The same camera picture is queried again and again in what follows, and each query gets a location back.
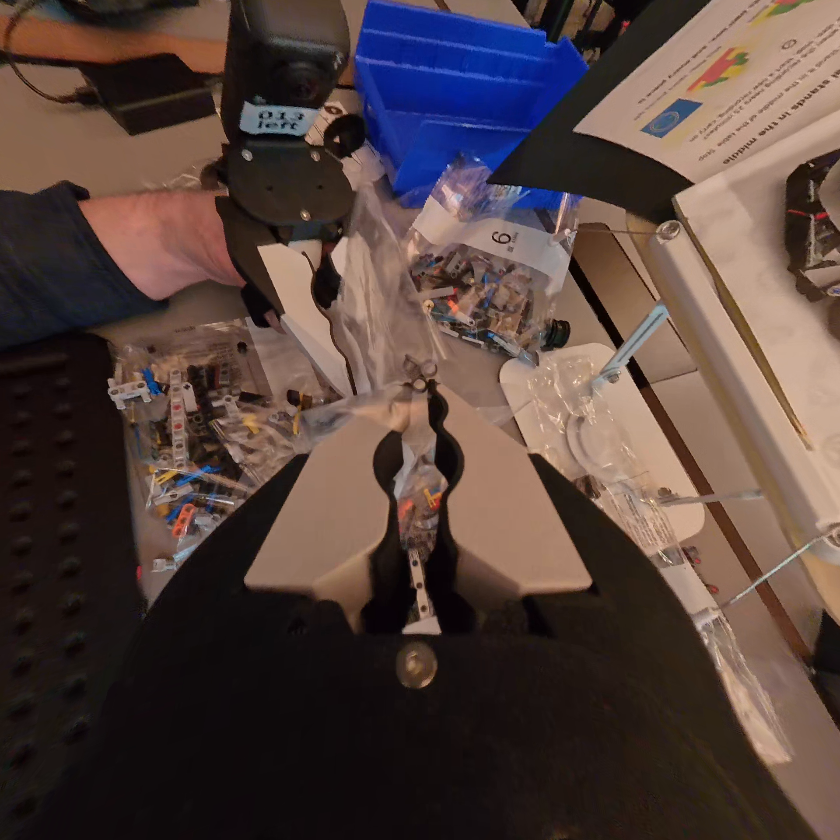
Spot white sticker sheet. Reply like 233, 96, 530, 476
314, 105, 389, 194

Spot thin wire with white tip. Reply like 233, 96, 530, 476
548, 220, 683, 248

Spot black power adapter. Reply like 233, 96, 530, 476
97, 54, 221, 137

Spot black cable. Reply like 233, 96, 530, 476
0, 39, 102, 107

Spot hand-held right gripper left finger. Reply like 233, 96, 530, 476
244, 394, 422, 634

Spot white rod with ball end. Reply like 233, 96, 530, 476
718, 525, 840, 608

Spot person's left hand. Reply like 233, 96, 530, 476
79, 190, 249, 303

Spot white printed paper sheet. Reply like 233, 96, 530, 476
572, 0, 840, 185

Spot black pointed panel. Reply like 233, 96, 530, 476
486, 0, 713, 224

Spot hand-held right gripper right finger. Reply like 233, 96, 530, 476
425, 382, 595, 634

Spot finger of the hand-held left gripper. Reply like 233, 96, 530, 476
256, 238, 358, 396
312, 226, 352, 312

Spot blue plastic bin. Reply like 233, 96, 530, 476
354, 0, 589, 210

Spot white rounded container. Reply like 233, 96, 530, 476
646, 125, 840, 565

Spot person's left forearm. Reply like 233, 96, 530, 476
0, 182, 168, 352

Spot dark perforated panel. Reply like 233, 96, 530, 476
0, 335, 148, 840

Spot small open parts bag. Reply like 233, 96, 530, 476
107, 322, 358, 572

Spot empty clear plastic bag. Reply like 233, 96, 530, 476
525, 348, 706, 572

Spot black ring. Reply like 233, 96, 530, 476
322, 113, 366, 160

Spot light blue slotted bar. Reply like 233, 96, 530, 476
594, 303, 670, 395
656, 489, 765, 509

